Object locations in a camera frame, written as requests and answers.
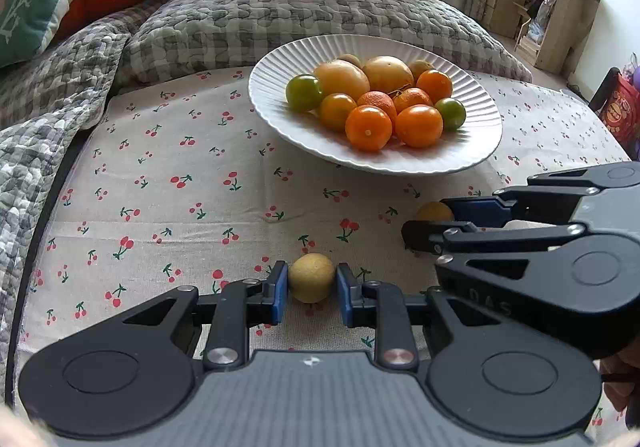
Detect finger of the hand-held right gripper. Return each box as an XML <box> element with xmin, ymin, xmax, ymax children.
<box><xmin>401</xmin><ymin>220</ymin><xmax>588</xmax><ymax>280</ymax></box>
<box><xmin>440</xmin><ymin>166</ymin><xmax>608</xmax><ymax>228</ymax></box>

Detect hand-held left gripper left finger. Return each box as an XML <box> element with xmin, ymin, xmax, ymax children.
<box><xmin>117</xmin><ymin>261</ymin><xmax>290</xmax><ymax>372</ymax></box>

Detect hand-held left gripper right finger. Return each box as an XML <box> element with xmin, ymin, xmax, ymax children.
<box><xmin>336</xmin><ymin>263</ymin><xmax>521</xmax><ymax>372</ymax></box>

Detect small green cherry tomato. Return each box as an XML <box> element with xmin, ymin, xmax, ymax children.
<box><xmin>434</xmin><ymin>98</ymin><xmax>467</xmax><ymax>131</ymax></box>

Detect orange cherry tomato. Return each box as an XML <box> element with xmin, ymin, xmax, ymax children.
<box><xmin>416</xmin><ymin>70</ymin><xmax>454</xmax><ymax>104</ymax></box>
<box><xmin>394</xmin><ymin>104</ymin><xmax>444</xmax><ymax>149</ymax></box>
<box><xmin>345</xmin><ymin>104</ymin><xmax>393</xmax><ymax>152</ymax></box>

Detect orange mandarin with stem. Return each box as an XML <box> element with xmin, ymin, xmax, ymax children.
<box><xmin>392</xmin><ymin>87</ymin><xmax>434</xmax><ymax>114</ymax></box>

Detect white ribbed plate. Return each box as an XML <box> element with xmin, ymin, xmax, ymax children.
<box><xmin>248</xmin><ymin>34</ymin><xmax>503</xmax><ymax>176</ymax></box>

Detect pale speckled yellow fruit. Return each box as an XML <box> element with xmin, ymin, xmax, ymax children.
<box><xmin>362</xmin><ymin>56</ymin><xmax>415</xmax><ymax>95</ymax></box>

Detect large golden yellow fruit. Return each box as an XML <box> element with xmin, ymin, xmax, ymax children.
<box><xmin>313</xmin><ymin>60</ymin><xmax>371</xmax><ymax>100</ymax></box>

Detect large green cherry tomato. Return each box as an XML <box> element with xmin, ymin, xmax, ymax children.
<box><xmin>285</xmin><ymin>74</ymin><xmax>324</xmax><ymax>112</ymax></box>

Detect person's right hand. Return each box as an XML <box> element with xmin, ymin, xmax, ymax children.
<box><xmin>597</xmin><ymin>354</ymin><xmax>633</xmax><ymax>413</ymax></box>

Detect cherry print cloth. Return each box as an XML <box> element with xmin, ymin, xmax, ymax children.
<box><xmin>10</xmin><ymin>67</ymin><xmax>636</xmax><ymax>438</ymax></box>

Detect red bag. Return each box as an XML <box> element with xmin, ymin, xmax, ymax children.
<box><xmin>597</xmin><ymin>70</ymin><xmax>640</xmax><ymax>143</ymax></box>

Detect grey checked quilted cushion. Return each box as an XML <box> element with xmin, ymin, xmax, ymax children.
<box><xmin>120</xmin><ymin>0</ymin><xmax>533</xmax><ymax>88</ymax></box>

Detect grey checked quilt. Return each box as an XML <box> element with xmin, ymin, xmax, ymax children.
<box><xmin>0</xmin><ymin>0</ymin><xmax>171</xmax><ymax>398</ymax></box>

